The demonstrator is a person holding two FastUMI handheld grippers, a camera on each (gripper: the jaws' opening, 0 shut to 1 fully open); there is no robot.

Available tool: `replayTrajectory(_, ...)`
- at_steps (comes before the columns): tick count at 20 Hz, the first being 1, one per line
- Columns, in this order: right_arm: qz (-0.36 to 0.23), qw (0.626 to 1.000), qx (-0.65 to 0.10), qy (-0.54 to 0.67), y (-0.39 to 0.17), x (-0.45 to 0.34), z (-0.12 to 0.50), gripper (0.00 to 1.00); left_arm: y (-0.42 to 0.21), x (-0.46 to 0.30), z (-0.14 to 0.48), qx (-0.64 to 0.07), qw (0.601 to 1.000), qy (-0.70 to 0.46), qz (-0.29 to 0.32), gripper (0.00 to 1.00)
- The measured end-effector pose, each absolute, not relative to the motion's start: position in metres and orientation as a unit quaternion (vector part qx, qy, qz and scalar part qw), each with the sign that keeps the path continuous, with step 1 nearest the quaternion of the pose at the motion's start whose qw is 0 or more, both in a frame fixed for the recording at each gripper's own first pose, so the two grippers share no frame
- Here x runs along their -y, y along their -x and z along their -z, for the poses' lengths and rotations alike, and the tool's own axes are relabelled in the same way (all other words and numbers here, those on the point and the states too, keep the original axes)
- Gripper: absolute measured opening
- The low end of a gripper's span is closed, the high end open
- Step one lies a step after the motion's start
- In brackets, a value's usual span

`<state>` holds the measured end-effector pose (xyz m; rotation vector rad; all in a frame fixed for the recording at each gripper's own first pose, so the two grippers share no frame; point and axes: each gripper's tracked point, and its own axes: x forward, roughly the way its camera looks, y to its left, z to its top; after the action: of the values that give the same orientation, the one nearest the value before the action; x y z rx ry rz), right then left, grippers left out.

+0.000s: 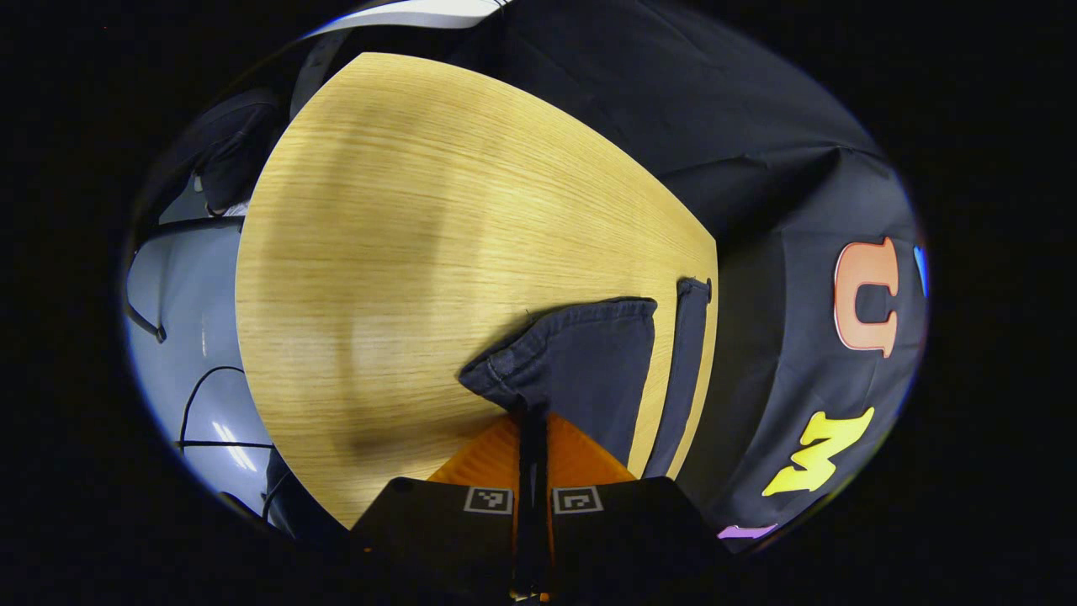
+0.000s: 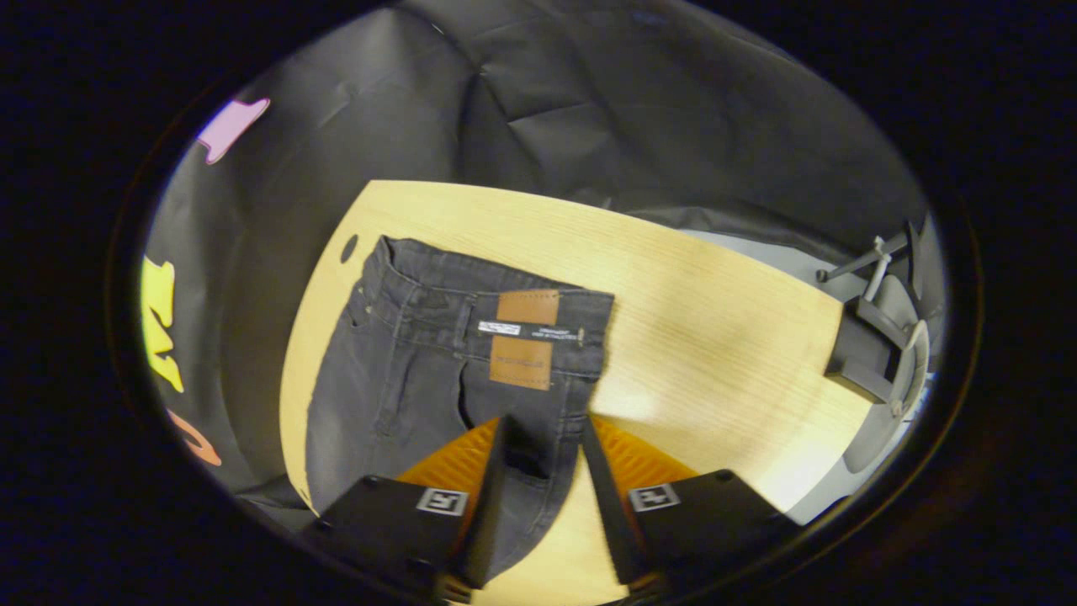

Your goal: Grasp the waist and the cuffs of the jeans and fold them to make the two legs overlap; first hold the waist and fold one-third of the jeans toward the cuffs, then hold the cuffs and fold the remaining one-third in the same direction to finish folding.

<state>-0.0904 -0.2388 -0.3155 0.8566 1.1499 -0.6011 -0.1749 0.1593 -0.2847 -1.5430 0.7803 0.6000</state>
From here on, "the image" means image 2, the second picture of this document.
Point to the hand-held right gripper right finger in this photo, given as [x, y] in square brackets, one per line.
[610, 522]

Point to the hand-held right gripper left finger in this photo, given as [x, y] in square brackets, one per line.
[492, 505]

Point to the dark grey jeans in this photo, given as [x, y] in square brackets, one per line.
[404, 379]

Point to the black round table grommet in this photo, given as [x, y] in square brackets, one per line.
[348, 247]

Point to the black backdrop cloth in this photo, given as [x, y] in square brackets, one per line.
[379, 101]

